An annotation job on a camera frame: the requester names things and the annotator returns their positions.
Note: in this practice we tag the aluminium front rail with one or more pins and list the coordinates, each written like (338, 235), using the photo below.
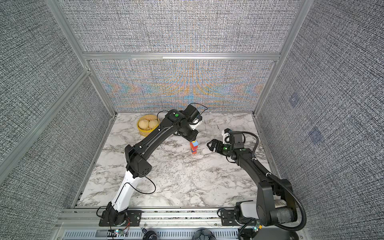
(83, 218)

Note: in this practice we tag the yellow bamboo steamer basket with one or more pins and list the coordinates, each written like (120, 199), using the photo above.
(147, 132)

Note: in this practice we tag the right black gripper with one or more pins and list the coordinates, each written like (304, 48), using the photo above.
(215, 142)

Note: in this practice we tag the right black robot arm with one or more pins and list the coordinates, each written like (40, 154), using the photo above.
(276, 204)

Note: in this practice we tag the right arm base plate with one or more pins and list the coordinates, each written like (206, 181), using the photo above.
(228, 218)

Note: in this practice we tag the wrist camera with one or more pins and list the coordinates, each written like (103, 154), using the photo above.
(195, 123)
(226, 135)

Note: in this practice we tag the red rectangular block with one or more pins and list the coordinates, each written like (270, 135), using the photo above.
(193, 148)

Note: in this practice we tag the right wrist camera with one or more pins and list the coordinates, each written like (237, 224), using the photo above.
(226, 135)

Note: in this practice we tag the cream bun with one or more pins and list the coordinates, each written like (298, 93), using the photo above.
(153, 124)
(143, 124)

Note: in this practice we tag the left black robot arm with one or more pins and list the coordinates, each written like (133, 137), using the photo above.
(184, 123)

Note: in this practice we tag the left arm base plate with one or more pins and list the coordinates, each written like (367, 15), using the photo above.
(130, 218)

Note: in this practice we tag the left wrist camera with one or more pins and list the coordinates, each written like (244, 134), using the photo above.
(195, 123)

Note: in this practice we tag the right cream bun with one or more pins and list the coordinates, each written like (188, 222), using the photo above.
(153, 124)

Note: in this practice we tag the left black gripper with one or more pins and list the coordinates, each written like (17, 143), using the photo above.
(193, 137)

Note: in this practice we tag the left cream bun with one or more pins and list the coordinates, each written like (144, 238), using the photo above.
(143, 124)

